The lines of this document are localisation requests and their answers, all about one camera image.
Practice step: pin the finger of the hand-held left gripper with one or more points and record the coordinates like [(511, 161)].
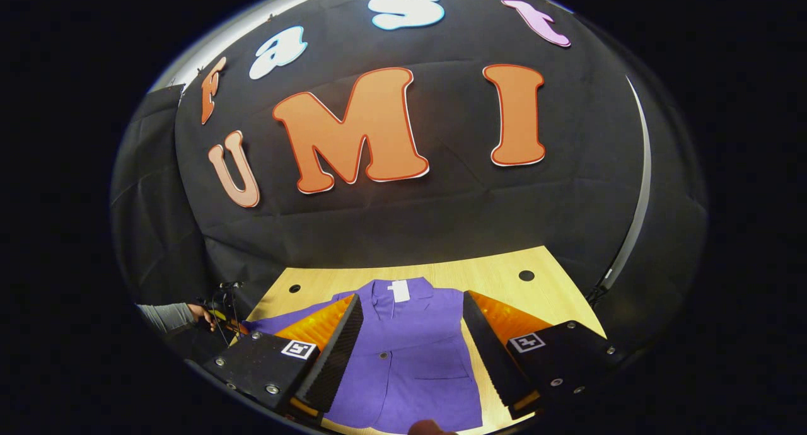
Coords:
[(232, 324)]

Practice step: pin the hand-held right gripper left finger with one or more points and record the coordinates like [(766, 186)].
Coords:
[(334, 359)]

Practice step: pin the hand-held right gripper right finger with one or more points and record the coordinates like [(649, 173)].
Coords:
[(488, 353)]

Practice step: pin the purple shirt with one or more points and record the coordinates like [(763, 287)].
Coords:
[(410, 359)]

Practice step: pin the black side cloth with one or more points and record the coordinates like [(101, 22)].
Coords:
[(151, 220), (674, 233)]

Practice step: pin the black backdrop cloth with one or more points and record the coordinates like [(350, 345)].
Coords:
[(454, 214)]

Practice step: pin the white backdrop stand pole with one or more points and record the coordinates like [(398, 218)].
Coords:
[(644, 189)]

